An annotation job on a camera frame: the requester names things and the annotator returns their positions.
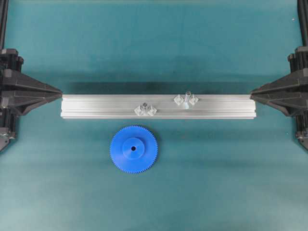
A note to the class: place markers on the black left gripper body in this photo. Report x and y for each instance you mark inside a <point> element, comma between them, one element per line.
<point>9,59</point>

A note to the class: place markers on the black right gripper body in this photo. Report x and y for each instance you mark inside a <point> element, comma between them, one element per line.
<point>299,62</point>

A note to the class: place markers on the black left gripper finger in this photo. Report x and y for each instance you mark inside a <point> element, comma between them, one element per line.
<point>14,80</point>
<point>22,102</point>

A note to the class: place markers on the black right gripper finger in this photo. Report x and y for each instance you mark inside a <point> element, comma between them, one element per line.
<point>289,83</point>
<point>289,103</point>

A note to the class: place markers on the large blue plastic gear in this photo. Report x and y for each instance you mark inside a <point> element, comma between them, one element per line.
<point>133,149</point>

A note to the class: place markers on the long aluminium extrusion rail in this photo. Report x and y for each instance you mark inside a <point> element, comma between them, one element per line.
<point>209,106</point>

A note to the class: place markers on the black right frame post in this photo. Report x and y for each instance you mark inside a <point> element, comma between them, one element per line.
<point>302,9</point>

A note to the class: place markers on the black frame post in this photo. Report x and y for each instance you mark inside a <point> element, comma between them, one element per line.
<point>3,21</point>
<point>302,9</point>

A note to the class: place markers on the black left frame post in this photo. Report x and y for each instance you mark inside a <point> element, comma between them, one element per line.
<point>3,21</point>

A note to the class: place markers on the clear bracket with tall shaft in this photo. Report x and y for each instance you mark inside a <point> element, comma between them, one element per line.
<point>186,101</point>

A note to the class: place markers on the clear bracket with short shaft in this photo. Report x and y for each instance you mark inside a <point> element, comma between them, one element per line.
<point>145,109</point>

